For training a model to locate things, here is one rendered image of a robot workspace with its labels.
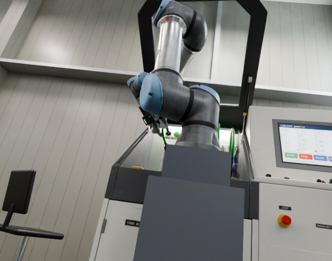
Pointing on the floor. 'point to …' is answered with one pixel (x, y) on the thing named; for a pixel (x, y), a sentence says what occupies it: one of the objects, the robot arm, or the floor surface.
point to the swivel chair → (15, 196)
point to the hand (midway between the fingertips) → (164, 132)
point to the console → (292, 194)
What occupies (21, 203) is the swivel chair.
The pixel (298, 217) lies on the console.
